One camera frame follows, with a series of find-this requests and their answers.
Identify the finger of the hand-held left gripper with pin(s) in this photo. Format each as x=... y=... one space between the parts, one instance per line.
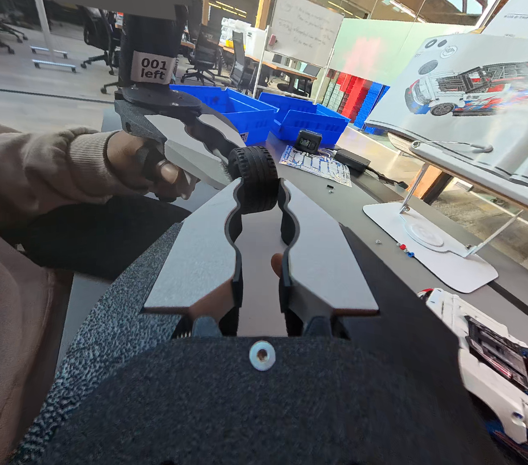
x=194 y=159
x=229 y=135

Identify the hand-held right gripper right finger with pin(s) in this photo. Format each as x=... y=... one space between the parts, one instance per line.
x=334 y=267

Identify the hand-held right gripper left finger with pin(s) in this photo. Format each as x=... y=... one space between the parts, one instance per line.
x=189 y=267

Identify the black rubber toy tyre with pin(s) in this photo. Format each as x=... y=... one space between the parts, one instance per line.
x=255 y=180

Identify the toy brick race car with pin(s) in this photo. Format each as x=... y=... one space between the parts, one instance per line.
x=474 y=333

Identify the person's left hand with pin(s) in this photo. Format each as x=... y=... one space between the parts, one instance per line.
x=123 y=159

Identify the black office chair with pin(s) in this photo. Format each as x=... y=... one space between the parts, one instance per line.
x=99 y=40
x=238 y=60
x=204 y=52

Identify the blue plastic storage bin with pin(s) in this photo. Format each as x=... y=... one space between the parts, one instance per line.
x=313 y=118

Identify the background long wooden table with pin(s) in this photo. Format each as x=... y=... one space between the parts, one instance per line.
x=284 y=68

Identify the stack of white storage boxes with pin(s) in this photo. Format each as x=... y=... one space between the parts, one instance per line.
x=243 y=35

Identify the black textured pad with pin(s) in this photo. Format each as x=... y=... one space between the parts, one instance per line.
x=103 y=234

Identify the sticker sheet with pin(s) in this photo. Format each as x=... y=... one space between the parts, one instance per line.
x=317 y=168

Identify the white rolling pole stand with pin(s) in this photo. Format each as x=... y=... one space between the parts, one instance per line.
x=43 y=27

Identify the white book stand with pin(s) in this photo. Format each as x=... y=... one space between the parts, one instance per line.
x=453 y=271

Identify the wooden pillar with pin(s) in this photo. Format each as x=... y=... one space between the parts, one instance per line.
x=427 y=180

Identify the white whiteboard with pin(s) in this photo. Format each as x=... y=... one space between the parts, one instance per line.
x=305 y=27

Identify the stack of red blue crates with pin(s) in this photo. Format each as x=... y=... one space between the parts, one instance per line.
x=359 y=97

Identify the person in beige hoodie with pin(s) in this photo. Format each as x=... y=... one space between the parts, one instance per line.
x=24 y=328

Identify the instruction booklet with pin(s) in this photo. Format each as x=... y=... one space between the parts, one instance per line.
x=453 y=122

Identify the black small camera device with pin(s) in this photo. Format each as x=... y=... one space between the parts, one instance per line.
x=309 y=141

